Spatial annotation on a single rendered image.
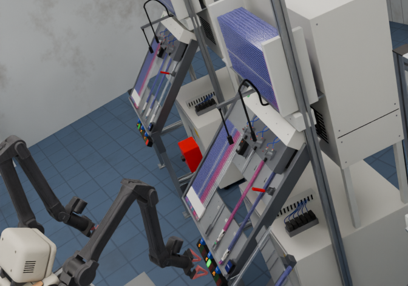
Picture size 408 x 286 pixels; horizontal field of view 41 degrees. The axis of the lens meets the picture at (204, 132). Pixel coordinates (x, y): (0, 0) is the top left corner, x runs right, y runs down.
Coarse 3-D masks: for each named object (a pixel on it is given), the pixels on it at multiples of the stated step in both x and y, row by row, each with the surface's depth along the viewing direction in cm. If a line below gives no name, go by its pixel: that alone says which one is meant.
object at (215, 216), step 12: (216, 192) 274; (216, 204) 271; (204, 216) 278; (216, 216) 268; (228, 216) 259; (204, 228) 274; (216, 228) 265; (228, 228) 256; (228, 240) 253; (240, 240) 245; (216, 252) 259
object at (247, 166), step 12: (240, 108) 278; (240, 120) 275; (240, 132) 272; (240, 156) 265; (252, 156) 256; (240, 168) 262; (252, 168) 254; (264, 168) 246; (264, 180) 243; (276, 180) 235; (264, 192) 240
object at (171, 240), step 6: (168, 240) 238; (174, 240) 236; (180, 240) 238; (168, 246) 237; (174, 246) 237; (180, 246) 238; (168, 252) 236; (174, 252) 237; (168, 258) 233; (162, 264) 231; (168, 264) 234
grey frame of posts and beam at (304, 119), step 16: (272, 0) 187; (288, 16) 191; (288, 32) 194; (288, 48) 196; (288, 64) 201; (240, 80) 282; (304, 96) 208; (304, 112) 211; (304, 128) 215; (320, 160) 225; (320, 176) 228; (320, 192) 236; (336, 224) 244; (336, 240) 249; (336, 256) 256
